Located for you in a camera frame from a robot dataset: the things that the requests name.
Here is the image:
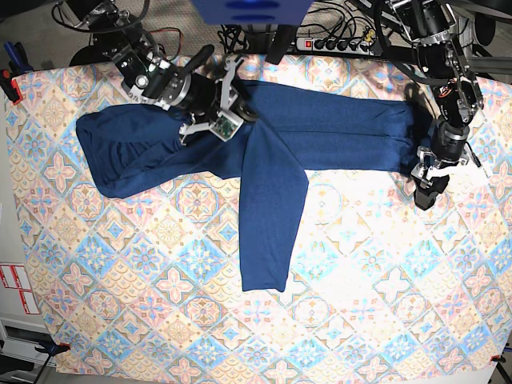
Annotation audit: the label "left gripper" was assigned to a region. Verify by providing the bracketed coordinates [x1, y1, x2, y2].
[411, 119, 470, 210]

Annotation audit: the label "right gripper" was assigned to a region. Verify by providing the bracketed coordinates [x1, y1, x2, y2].
[176, 55, 244, 146]

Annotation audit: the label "blue long-sleeve shirt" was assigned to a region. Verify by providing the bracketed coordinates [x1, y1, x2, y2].
[76, 81, 433, 291]

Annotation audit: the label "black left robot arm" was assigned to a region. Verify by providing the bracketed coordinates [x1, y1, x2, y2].
[373, 1, 483, 210]

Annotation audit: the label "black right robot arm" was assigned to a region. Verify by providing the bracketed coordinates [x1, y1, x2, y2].
[51, 1, 258, 142]

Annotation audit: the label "black round stand base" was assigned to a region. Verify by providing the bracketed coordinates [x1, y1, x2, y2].
[69, 45, 115, 67]

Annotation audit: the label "white power strip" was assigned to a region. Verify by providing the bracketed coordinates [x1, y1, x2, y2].
[295, 37, 376, 56]

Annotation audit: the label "orange clamp lower right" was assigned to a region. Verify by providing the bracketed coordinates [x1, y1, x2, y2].
[490, 355, 506, 364]

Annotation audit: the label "blue clamp upper left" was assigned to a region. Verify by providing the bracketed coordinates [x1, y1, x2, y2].
[3, 42, 34, 76]

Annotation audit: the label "blue clamp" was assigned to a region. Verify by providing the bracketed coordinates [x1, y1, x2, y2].
[3, 42, 34, 76]
[34, 341, 70, 357]

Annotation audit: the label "patterned tile tablecloth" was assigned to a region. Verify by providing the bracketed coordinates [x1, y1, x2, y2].
[1, 64, 511, 383]

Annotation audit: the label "red black clamp left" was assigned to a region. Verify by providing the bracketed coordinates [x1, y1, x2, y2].
[1, 70, 22, 105]

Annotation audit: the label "red white label stickers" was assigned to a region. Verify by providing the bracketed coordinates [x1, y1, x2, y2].
[1, 263, 40, 315]

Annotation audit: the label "blue clamp lower left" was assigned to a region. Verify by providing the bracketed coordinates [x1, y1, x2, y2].
[34, 341, 70, 357]

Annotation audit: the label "black bracket under camera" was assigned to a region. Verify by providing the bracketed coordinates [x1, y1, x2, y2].
[265, 25, 298, 65]

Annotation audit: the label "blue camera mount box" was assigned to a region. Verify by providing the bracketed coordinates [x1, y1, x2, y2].
[192, 0, 313, 26]

